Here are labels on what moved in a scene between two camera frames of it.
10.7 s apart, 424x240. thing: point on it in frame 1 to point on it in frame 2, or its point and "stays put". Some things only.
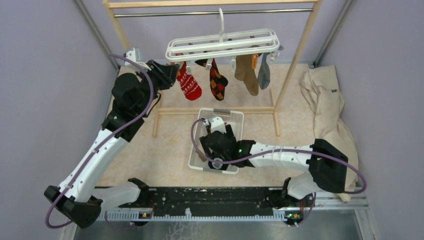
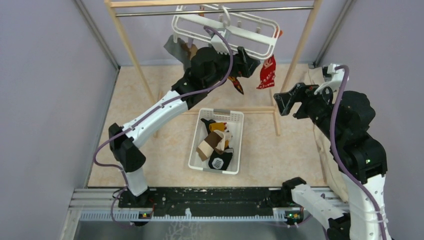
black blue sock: x=218 y=165 stays put
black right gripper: x=207 y=149 to x=301 y=92
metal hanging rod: x=211 y=12 stays put
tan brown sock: x=244 y=71 to x=192 y=52
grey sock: x=264 y=77 to x=176 y=49
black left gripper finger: x=171 y=70 to x=251 y=64
